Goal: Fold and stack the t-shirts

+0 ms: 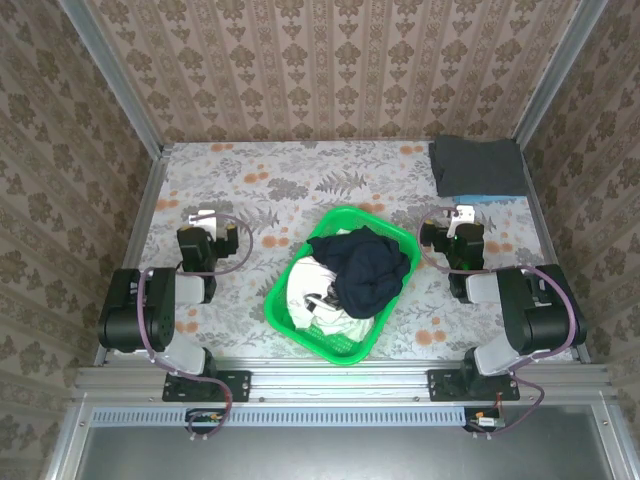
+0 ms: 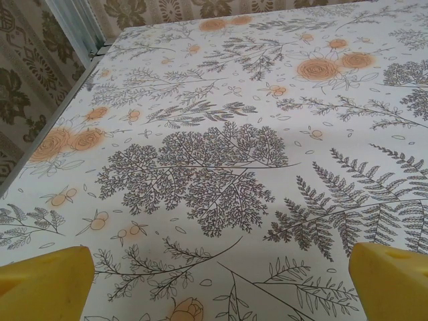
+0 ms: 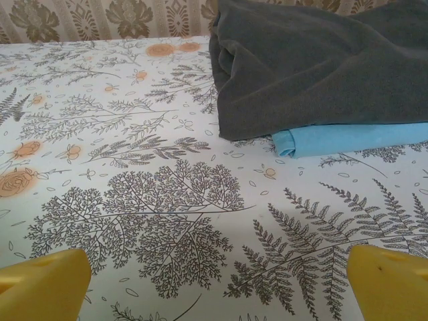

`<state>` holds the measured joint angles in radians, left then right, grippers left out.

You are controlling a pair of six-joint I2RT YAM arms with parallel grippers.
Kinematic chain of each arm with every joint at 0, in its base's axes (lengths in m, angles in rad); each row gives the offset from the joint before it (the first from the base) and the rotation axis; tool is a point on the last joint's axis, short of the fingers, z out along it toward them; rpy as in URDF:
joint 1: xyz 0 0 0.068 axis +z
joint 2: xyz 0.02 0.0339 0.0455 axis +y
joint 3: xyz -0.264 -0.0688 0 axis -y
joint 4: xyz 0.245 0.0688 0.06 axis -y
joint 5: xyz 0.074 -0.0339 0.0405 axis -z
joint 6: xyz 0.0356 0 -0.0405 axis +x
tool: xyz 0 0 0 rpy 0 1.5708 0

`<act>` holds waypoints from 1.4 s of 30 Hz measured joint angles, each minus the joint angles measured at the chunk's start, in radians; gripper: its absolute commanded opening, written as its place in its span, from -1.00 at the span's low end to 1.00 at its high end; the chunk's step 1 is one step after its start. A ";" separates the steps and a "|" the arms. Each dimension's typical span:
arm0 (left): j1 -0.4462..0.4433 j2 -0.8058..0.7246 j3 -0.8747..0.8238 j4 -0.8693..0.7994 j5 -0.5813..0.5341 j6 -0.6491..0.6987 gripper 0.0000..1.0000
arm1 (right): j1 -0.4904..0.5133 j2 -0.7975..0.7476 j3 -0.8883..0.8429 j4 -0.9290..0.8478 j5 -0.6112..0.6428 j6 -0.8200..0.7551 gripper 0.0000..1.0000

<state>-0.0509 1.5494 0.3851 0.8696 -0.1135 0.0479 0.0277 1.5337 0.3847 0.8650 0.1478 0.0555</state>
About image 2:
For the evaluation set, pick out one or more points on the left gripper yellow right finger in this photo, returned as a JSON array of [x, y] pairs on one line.
[[394, 287]]

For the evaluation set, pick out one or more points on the aluminium frame post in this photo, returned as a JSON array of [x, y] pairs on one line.
[[73, 23]]

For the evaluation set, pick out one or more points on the floral print tablecloth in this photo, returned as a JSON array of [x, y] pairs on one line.
[[214, 133]]

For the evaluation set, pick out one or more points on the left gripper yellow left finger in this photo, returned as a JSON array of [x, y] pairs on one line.
[[43, 287]]

